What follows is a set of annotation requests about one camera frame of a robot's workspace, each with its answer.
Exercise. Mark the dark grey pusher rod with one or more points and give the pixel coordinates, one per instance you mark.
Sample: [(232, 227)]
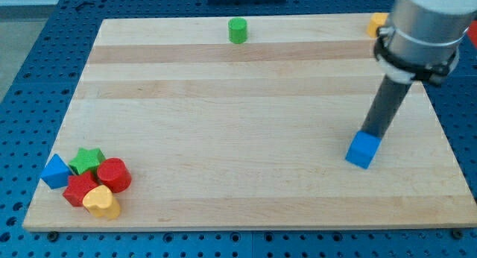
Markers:
[(386, 103)]

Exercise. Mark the red cylinder block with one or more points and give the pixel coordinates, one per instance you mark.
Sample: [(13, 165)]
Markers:
[(114, 174)]

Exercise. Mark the red star block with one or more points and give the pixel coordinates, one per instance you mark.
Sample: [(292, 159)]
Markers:
[(78, 186)]

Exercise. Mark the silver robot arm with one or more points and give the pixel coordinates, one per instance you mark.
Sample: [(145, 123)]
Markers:
[(418, 42)]

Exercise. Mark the red object at right edge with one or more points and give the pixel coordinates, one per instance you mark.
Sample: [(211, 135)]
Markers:
[(472, 33)]

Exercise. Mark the blue cube block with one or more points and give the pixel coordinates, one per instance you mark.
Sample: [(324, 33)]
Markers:
[(363, 149)]

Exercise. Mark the green star block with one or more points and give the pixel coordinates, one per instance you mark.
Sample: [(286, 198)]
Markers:
[(87, 160)]

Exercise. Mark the wooden board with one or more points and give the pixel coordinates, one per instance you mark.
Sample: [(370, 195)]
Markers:
[(219, 136)]

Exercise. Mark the yellow block at top right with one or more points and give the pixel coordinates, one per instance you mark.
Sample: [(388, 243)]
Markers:
[(377, 20)]

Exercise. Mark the yellow heart block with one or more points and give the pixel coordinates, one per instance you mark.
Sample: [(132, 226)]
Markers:
[(101, 202)]

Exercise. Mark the blue pentagon block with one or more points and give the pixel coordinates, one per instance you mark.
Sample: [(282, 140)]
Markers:
[(56, 173)]

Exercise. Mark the green cylinder block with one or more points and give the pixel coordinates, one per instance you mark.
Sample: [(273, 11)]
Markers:
[(237, 30)]

